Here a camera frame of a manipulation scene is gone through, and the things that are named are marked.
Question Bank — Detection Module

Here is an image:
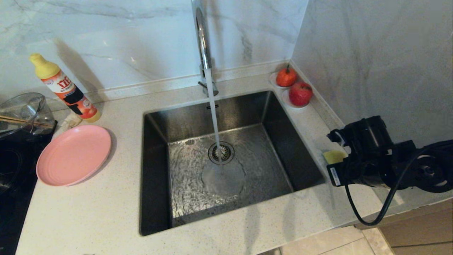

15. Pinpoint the yellow sponge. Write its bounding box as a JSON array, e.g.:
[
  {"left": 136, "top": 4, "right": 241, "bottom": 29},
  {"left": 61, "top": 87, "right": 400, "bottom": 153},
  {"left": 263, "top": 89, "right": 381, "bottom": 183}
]
[{"left": 323, "top": 150, "right": 349, "bottom": 165}]

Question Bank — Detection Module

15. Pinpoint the chrome gooseneck faucet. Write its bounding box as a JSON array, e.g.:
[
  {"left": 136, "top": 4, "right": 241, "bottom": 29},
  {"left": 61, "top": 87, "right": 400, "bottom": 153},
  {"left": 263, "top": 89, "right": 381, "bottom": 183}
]
[{"left": 191, "top": 0, "right": 218, "bottom": 97}]

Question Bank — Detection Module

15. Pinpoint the pink plate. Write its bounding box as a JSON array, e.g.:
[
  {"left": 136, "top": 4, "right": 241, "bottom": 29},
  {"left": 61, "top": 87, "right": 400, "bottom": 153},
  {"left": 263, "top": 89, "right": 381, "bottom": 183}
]
[{"left": 36, "top": 124, "right": 112, "bottom": 187}]

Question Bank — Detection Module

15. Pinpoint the orange dish soap bottle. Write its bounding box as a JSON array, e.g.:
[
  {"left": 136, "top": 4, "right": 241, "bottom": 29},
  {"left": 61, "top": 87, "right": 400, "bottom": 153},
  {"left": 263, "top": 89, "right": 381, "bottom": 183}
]
[{"left": 29, "top": 53, "right": 102, "bottom": 123}]

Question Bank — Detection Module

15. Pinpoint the wooden chopstick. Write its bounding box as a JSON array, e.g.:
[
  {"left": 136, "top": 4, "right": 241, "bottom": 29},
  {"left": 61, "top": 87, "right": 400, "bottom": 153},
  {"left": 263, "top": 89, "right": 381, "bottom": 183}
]
[
  {"left": 0, "top": 115, "right": 53, "bottom": 126},
  {"left": 0, "top": 118, "right": 55, "bottom": 129}
]

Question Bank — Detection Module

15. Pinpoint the stainless steel sink basin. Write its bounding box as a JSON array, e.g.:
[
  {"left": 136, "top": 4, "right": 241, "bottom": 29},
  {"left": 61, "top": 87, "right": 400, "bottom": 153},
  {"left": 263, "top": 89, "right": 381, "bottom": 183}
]
[{"left": 140, "top": 90, "right": 326, "bottom": 236}]

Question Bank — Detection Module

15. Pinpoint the red toy apple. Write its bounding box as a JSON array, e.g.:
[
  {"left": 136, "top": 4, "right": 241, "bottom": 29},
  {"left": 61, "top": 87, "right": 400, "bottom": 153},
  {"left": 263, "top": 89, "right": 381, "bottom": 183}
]
[{"left": 288, "top": 82, "right": 313, "bottom": 107}]

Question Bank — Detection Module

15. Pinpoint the small white dish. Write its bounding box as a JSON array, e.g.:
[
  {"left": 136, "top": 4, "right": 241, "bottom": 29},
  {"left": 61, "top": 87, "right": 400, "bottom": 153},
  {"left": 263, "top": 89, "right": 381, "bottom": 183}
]
[
  {"left": 269, "top": 72, "right": 298, "bottom": 90},
  {"left": 281, "top": 89, "right": 311, "bottom": 110}
]

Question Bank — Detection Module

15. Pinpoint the light wooden cabinet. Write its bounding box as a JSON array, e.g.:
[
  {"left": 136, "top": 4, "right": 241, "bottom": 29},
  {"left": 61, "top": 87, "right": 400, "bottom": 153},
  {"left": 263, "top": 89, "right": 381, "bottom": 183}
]
[{"left": 354, "top": 198, "right": 453, "bottom": 255}]

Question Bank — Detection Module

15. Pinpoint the red toy tomato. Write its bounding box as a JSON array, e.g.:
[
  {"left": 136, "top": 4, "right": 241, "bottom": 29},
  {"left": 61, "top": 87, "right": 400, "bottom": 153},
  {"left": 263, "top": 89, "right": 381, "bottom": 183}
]
[{"left": 276, "top": 64, "right": 297, "bottom": 88}]

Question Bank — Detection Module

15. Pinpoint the round metal drain strainer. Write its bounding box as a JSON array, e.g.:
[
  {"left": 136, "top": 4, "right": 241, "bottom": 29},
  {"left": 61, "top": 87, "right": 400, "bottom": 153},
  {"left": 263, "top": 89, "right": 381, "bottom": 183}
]
[{"left": 208, "top": 142, "right": 235, "bottom": 165}]

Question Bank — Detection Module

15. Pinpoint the running water stream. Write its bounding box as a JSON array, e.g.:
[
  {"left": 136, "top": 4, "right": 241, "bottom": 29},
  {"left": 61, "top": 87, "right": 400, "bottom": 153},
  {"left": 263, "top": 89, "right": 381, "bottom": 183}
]
[{"left": 205, "top": 67, "right": 225, "bottom": 170}]

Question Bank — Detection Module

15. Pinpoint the clear glass cup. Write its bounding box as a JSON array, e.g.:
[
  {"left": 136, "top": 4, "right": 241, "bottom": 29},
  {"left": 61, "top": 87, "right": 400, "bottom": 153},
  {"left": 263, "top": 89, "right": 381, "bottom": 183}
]
[{"left": 21, "top": 97, "right": 57, "bottom": 136}]

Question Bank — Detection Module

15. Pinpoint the black induction cooktop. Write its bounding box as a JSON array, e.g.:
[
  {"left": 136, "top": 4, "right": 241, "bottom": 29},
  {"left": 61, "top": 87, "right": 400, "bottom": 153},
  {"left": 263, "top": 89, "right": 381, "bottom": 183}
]
[{"left": 0, "top": 120, "right": 59, "bottom": 255}]

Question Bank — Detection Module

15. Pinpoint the clear glass bowl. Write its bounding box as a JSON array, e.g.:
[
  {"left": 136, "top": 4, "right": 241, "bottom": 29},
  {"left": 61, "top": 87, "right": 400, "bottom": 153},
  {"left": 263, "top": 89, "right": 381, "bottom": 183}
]
[{"left": 0, "top": 93, "right": 47, "bottom": 140}]

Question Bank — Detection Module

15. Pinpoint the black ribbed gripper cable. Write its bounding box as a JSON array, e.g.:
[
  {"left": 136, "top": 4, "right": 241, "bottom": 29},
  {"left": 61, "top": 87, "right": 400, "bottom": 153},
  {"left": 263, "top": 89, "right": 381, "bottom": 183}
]
[{"left": 344, "top": 149, "right": 427, "bottom": 226}]

